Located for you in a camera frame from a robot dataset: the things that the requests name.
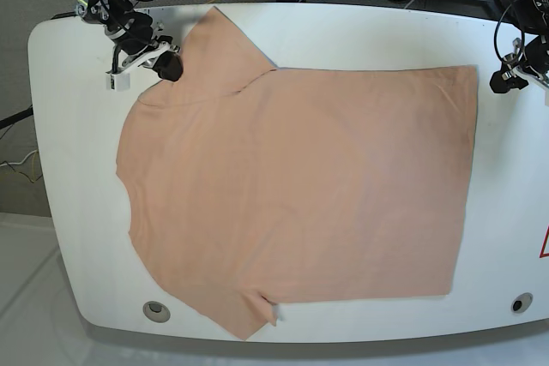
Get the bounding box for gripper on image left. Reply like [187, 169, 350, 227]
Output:
[110, 18, 184, 81]

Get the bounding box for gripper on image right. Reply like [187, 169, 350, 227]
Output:
[490, 35, 548, 93]

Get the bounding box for peach T-shirt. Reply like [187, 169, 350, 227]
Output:
[116, 8, 478, 339]

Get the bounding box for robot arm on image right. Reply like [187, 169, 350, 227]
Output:
[490, 0, 548, 94]

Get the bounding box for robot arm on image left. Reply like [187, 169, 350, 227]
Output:
[75, 0, 184, 90]

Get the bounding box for black bar at left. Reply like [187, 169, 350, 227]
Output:
[0, 106, 33, 129]

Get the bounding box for red triangle sticker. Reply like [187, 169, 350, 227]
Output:
[540, 227, 549, 258]

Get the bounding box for right table grommet hole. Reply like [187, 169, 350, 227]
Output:
[511, 292, 534, 314]

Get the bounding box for table grommet hole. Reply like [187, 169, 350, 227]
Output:
[511, 292, 534, 314]
[142, 301, 171, 323]

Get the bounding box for left table grommet hole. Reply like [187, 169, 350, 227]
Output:
[142, 301, 171, 323]

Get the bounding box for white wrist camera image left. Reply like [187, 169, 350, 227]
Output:
[106, 72, 130, 92]

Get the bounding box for white cable on floor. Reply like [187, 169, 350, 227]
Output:
[0, 149, 39, 170]

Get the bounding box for yellow cable on floor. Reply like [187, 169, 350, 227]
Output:
[0, 152, 40, 185]

